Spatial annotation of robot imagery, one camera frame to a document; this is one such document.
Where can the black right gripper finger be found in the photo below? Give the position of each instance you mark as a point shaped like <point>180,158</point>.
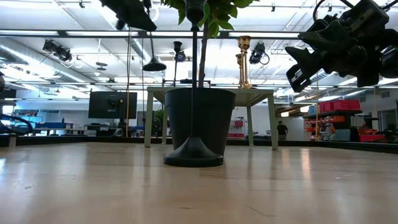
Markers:
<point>332,37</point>
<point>306,60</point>

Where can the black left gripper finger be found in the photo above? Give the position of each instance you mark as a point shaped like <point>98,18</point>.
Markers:
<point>133,12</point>

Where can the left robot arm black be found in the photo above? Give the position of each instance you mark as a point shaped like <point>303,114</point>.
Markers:
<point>1,82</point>

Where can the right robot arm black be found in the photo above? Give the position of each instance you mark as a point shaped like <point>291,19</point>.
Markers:
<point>391,59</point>

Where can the red storage bins row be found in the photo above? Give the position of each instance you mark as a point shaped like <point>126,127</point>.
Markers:
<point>339,105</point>

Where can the black storage shelf rack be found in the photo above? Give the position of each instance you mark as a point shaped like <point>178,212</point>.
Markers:
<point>332,112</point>

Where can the black ceiling spotlight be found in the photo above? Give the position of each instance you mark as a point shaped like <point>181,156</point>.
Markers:
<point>182,57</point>

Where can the person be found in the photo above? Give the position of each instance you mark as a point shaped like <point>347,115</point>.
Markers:
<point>282,129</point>

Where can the green leafy plant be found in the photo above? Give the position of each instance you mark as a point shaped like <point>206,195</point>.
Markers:
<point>217,12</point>

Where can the black ceiling light fixture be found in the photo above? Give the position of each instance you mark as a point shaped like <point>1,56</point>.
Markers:
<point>56,49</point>

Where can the black monitor screen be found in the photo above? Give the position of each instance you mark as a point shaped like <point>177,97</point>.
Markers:
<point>105,104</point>

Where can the small pale green table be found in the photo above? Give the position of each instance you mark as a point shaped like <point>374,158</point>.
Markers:
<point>149,118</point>

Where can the black plant pot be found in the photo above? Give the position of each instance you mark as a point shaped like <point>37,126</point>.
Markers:
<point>214,118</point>

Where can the black overhead frame bar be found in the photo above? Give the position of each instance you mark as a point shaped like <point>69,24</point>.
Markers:
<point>143,34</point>

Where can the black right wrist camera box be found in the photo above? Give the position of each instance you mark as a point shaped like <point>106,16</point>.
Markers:
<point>367,15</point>

